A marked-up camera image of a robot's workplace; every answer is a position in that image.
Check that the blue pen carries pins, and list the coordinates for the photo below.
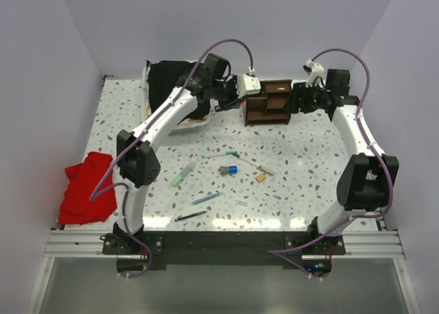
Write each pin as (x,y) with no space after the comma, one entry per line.
(206,198)

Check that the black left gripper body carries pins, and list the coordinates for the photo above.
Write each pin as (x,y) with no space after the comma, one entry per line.
(227,92)

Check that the thin white green pen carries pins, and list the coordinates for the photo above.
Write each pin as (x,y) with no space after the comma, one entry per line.
(219,154)

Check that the white marker green cap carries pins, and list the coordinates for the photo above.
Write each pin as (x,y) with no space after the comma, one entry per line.
(239,156)

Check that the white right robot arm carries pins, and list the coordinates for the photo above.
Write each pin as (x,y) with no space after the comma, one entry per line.
(365,187)

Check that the light green highlighter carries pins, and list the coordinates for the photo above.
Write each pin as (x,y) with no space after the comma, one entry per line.
(180,176)

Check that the black cloth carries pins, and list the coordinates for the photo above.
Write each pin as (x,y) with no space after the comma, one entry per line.
(162,78)

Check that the red cloth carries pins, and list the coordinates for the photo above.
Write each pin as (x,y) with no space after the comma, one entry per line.
(76,207)

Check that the beige long eraser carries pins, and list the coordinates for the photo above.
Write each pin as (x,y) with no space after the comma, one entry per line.
(266,170)

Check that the white plastic basket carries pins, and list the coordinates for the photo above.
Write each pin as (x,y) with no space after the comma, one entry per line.
(147,111)

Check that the dark purple pen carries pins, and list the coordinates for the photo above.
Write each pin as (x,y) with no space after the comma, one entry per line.
(192,215)

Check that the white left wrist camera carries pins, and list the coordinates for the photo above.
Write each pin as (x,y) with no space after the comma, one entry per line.
(247,85)

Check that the aluminium front rail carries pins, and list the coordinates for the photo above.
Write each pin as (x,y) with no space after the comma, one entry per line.
(358,244)

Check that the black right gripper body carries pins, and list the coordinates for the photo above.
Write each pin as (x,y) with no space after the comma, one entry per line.
(311,98)

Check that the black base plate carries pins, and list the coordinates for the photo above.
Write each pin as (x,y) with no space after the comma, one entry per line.
(157,250)

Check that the yellow square eraser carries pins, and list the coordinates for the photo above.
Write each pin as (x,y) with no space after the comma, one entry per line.
(261,177)

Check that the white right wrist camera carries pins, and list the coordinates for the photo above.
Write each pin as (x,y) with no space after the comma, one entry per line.
(315,74)

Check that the small clear pen cap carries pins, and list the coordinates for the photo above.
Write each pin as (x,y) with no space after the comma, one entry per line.
(241,203)

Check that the brown wooden desk organizer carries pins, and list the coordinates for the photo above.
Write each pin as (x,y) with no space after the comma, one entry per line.
(266,108)

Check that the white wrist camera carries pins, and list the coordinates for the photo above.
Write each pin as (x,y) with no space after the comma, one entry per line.
(247,85)
(315,74)

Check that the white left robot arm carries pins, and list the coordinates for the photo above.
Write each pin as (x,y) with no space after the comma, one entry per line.
(176,90)

